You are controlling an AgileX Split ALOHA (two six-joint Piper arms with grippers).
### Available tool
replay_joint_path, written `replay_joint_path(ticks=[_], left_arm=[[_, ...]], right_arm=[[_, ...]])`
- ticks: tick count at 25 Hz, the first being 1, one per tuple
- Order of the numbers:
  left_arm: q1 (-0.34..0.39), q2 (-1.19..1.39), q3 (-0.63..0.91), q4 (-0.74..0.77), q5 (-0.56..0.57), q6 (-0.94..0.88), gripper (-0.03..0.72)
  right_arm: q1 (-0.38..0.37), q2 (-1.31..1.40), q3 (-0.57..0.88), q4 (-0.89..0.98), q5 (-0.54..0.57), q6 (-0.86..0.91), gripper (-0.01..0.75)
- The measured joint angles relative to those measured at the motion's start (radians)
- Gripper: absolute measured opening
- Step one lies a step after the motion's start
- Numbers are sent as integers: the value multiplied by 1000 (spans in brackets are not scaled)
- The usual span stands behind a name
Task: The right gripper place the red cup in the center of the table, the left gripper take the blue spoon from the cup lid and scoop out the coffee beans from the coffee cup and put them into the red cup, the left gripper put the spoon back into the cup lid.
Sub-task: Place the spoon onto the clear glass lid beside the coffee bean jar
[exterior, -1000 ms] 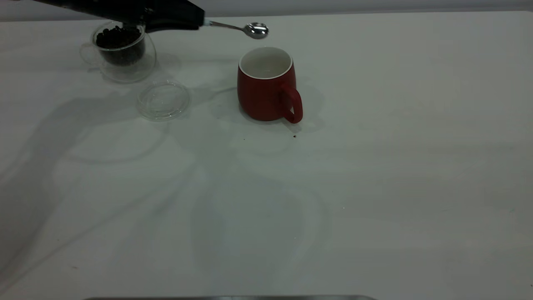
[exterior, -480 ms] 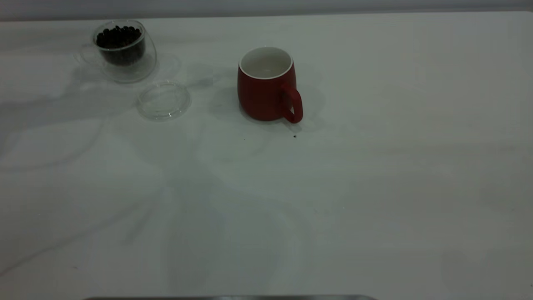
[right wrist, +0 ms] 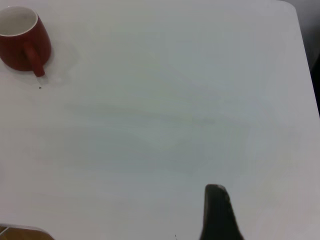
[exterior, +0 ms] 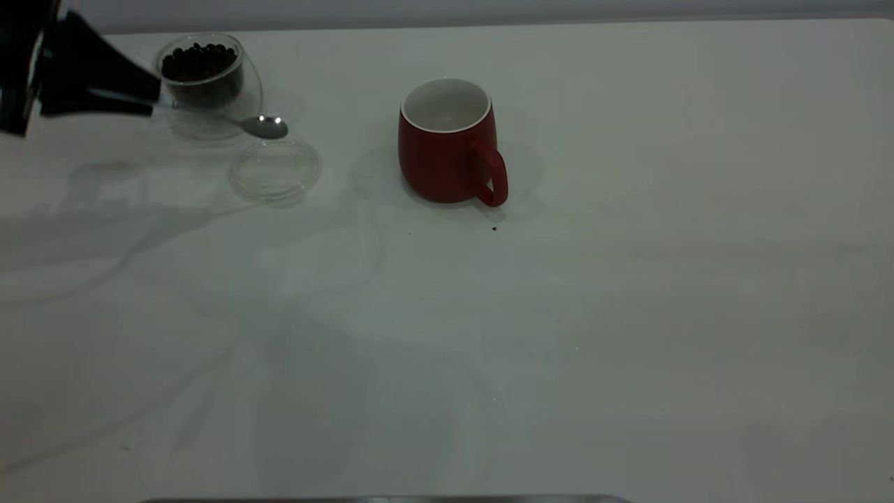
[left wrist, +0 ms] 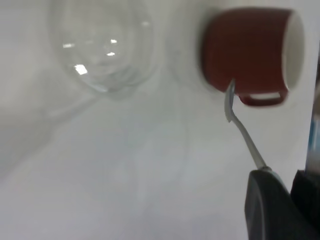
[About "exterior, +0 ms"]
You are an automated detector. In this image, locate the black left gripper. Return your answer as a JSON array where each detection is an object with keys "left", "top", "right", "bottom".
[{"left": 0, "top": 0, "right": 162, "bottom": 138}]

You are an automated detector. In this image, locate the metal spoon with white handle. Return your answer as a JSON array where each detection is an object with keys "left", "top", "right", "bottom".
[{"left": 87, "top": 87, "right": 288, "bottom": 140}]

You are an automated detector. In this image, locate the red ceramic mug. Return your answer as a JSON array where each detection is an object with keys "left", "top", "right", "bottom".
[{"left": 398, "top": 78, "right": 508, "bottom": 208}]

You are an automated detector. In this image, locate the coffee bean pile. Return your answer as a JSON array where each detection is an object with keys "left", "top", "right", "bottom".
[{"left": 161, "top": 43, "right": 243, "bottom": 108}]

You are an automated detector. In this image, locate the clear round glass lid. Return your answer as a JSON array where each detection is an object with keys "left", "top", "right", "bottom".
[{"left": 228, "top": 138, "right": 323, "bottom": 204}]

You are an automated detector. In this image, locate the clear double-wall glass cup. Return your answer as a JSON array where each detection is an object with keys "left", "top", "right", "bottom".
[{"left": 155, "top": 33, "right": 265, "bottom": 140}]

